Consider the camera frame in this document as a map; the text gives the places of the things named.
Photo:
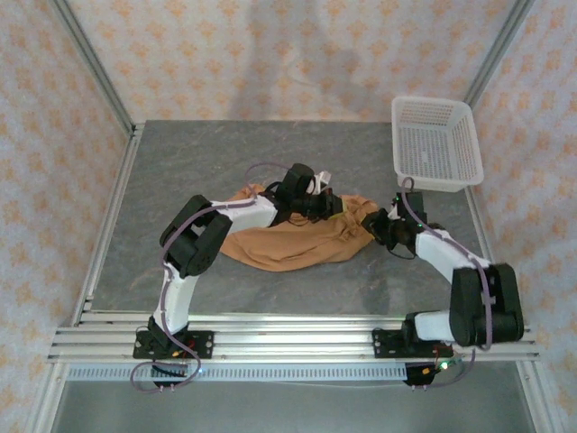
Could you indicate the patterned white orange curtain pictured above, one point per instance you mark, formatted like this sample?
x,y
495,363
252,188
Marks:
x,y
288,54

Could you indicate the small black electronics board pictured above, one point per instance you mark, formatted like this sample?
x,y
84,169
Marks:
x,y
417,376
169,371

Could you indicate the aluminium mounting beam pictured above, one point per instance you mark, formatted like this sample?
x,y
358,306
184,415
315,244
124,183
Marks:
x,y
288,338

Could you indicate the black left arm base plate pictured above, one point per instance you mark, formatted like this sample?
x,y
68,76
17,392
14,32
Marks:
x,y
202,337

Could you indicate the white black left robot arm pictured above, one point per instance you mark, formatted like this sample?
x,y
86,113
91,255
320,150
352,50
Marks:
x,y
243,214

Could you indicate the tan orange t-shirt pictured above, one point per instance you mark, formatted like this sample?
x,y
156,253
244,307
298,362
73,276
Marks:
x,y
293,248

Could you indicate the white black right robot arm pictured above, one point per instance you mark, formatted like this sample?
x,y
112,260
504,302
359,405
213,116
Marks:
x,y
446,252

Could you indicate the white perforated plastic basket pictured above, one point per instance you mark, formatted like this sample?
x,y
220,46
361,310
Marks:
x,y
433,144

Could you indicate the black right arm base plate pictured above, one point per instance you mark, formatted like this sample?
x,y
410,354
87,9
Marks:
x,y
383,345

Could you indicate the aluminium frame post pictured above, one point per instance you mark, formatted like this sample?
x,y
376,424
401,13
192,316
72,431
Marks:
x,y
92,58
501,45

